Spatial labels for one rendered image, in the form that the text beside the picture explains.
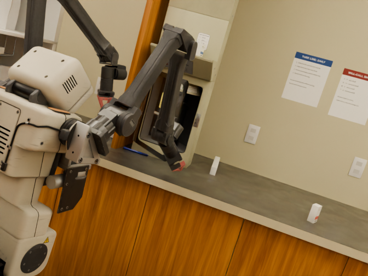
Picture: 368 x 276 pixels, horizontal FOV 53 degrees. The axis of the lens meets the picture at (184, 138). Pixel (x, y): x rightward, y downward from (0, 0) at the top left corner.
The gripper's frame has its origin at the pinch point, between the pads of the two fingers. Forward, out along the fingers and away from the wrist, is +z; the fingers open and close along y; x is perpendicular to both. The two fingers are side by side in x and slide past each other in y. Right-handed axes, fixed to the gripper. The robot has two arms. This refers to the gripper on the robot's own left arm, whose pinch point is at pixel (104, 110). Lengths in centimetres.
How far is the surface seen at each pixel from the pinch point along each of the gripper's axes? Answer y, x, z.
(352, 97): -5, -137, -19
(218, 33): 1, -52, -42
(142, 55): 17.1, -18.9, -27.2
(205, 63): -6, -44, -27
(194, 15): 9, -41, -50
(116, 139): 17.3, -10.2, 16.9
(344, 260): -62, -95, 47
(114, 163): -5.2, -6.0, 23.4
